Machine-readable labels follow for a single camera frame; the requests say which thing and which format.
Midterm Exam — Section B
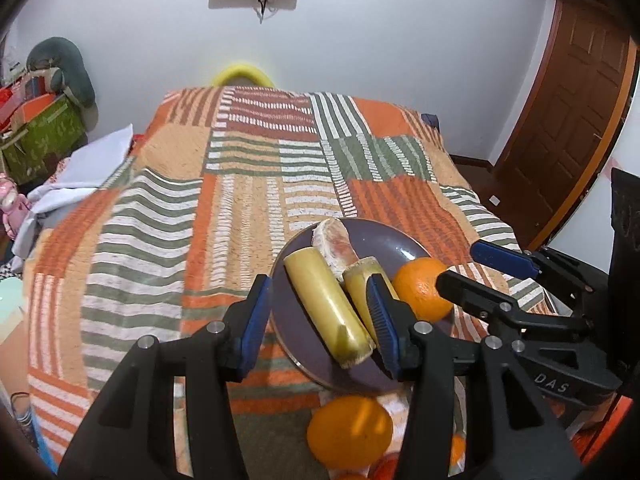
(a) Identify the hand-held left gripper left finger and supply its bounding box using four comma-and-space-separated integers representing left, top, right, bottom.
57, 274, 273, 480

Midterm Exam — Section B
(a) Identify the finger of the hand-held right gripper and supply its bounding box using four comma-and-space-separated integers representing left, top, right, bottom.
435, 269, 594, 342
470, 239, 609, 317

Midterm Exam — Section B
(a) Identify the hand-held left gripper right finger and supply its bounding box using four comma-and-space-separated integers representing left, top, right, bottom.
366, 275, 584, 480

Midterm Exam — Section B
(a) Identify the purple plate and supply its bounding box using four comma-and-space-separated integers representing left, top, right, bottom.
270, 217, 456, 395

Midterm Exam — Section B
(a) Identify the short yellow sugarcane piece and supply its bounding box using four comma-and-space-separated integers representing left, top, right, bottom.
341, 256, 396, 346

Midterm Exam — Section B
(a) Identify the long yellow sugarcane piece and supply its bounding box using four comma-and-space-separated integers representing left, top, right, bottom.
284, 247, 376, 368

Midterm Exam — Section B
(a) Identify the peeled white sugarcane piece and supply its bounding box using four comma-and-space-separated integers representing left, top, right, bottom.
311, 218, 362, 272

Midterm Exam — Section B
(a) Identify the striped patchwork blanket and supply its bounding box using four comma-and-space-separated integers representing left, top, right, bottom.
25, 85, 558, 480

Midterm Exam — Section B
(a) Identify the black chair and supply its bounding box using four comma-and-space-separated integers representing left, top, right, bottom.
609, 167, 640, 361

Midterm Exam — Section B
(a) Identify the brown wooden door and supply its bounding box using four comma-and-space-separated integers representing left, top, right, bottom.
492, 0, 638, 251

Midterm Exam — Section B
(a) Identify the white cloth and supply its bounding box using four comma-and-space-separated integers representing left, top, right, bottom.
12, 125, 135, 257

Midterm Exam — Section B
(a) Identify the pink toy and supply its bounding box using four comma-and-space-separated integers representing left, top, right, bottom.
0, 172, 31, 239

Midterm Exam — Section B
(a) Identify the green patterned box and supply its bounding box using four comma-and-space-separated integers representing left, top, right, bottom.
0, 95, 86, 183

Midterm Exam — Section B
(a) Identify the grey neck pillow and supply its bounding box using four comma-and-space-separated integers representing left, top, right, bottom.
26, 36, 97, 108

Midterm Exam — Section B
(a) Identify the orange cardboard box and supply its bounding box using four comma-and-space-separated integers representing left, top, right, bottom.
0, 72, 62, 128

